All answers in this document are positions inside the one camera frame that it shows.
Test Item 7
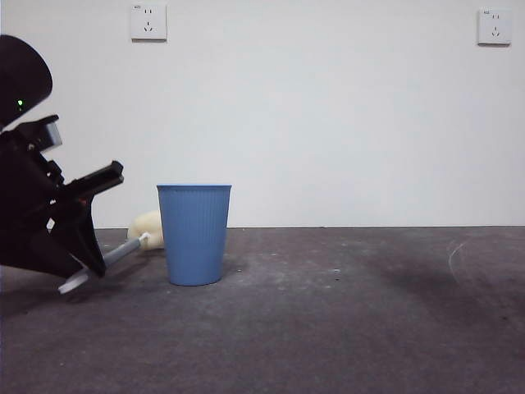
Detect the white wall socket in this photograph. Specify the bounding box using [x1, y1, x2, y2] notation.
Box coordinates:
[130, 3, 168, 41]
[477, 7, 514, 47]

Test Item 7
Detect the grey-handled sponge cup brush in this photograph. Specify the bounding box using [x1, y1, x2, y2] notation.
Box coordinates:
[57, 210, 167, 295]

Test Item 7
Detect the blue ribbed plastic cup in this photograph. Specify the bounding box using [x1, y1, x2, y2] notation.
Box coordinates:
[156, 183, 233, 287]

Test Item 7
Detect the pale grey left wrist camera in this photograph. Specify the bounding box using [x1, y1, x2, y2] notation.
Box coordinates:
[39, 120, 64, 152]

